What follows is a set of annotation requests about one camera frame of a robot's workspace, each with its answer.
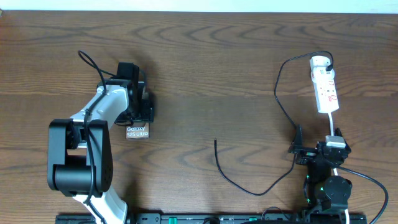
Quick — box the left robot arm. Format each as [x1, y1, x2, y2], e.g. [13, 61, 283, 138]
[47, 78, 154, 224]

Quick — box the black USB charging cable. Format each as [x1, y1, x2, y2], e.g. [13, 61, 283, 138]
[213, 50, 335, 197]

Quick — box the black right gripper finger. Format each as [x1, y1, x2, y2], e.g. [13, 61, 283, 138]
[333, 128, 351, 152]
[288, 124, 303, 153]

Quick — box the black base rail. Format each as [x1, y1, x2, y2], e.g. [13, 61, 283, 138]
[55, 213, 367, 224]

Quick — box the bronze Galaxy smartphone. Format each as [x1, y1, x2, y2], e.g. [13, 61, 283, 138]
[126, 123, 150, 139]

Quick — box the white charger plug adapter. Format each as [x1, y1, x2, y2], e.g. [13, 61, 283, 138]
[310, 55, 331, 70]

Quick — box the white power strip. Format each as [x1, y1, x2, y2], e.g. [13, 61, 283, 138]
[311, 67, 339, 114]

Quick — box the white power strip cord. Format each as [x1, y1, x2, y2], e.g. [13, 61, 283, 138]
[327, 112, 351, 224]

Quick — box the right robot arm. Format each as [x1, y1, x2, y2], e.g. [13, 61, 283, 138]
[289, 125, 353, 223]

